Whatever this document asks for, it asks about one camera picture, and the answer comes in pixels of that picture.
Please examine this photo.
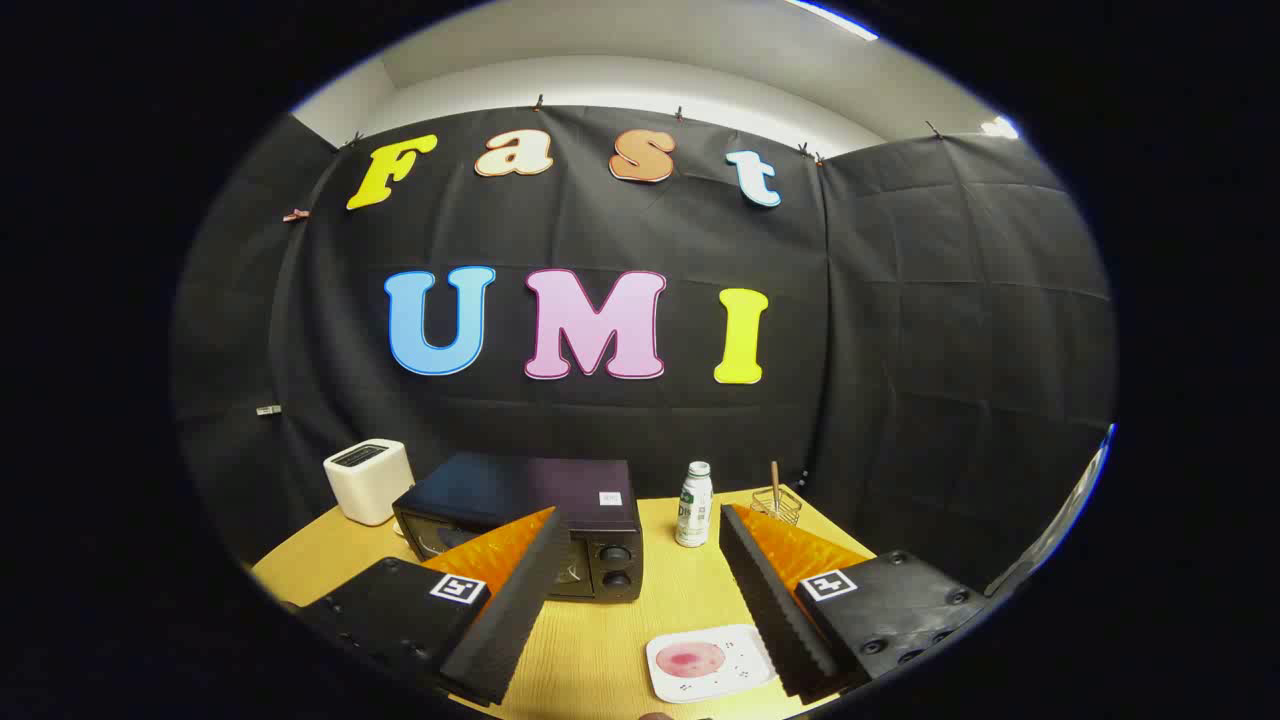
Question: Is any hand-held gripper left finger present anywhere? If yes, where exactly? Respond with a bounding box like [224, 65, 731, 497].
[295, 506, 573, 708]

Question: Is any white plastic bottle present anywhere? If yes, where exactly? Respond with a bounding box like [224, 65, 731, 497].
[675, 461, 713, 548]

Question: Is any black toaster oven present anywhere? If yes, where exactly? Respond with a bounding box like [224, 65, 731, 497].
[392, 452, 644, 604]

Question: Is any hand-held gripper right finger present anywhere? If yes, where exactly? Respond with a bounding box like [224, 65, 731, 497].
[718, 503, 991, 702]

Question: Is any white square plate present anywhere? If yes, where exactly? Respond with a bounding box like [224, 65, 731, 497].
[646, 624, 779, 704]

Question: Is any white pop-up toaster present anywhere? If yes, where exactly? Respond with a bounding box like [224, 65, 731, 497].
[323, 439, 415, 527]

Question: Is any round pink food slice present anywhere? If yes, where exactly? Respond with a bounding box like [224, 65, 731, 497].
[656, 641, 727, 679]

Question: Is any black backdrop cloth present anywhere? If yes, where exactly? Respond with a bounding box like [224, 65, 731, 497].
[170, 100, 1117, 601]

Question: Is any wire mesh basket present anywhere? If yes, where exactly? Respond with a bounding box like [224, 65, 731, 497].
[750, 486, 803, 527]

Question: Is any ceiling light strip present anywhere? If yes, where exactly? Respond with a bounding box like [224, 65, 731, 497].
[785, 0, 881, 43]

